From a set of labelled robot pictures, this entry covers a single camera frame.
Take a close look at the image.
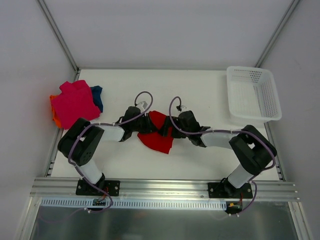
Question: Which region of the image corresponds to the red t shirt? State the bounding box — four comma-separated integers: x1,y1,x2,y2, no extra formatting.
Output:
137,110,174,154

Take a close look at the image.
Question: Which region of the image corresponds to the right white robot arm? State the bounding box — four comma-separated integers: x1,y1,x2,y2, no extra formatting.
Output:
160,110,278,198

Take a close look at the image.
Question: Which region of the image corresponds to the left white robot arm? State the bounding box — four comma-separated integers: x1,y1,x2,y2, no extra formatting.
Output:
57,106,158,195

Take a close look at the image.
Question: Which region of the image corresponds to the blue folded t shirt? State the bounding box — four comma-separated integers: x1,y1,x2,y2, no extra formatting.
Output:
90,85,104,113

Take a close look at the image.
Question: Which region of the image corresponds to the pink folded t shirt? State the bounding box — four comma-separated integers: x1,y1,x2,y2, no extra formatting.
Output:
52,79,102,130

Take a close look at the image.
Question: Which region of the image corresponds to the white plastic basket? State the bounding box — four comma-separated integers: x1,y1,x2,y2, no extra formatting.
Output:
226,66,282,125

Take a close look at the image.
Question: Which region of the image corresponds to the orange folded t shirt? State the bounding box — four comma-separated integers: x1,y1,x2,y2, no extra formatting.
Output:
49,95,62,129

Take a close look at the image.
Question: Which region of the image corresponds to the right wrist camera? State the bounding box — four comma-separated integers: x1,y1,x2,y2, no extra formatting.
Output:
176,105,188,113

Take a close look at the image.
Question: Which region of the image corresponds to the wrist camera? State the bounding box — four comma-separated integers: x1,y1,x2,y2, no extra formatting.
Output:
176,105,188,113
136,101,148,112

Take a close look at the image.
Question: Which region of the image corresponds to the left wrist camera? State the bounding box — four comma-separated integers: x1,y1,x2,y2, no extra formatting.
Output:
136,101,148,112

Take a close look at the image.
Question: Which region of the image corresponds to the aluminium mounting rail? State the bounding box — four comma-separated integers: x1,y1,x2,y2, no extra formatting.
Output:
30,177,301,202

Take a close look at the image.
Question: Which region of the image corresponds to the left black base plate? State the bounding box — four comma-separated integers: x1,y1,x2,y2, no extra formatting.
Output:
75,179,121,197

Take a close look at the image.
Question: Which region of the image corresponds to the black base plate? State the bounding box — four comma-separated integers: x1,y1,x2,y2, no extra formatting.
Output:
75,179,121,197
207,182,253,199

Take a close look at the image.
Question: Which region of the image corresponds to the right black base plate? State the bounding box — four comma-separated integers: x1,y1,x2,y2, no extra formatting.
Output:
207,182,253,199

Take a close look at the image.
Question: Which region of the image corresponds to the white slotted cable duct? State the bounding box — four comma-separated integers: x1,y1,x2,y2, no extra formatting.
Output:
40,197,227,211

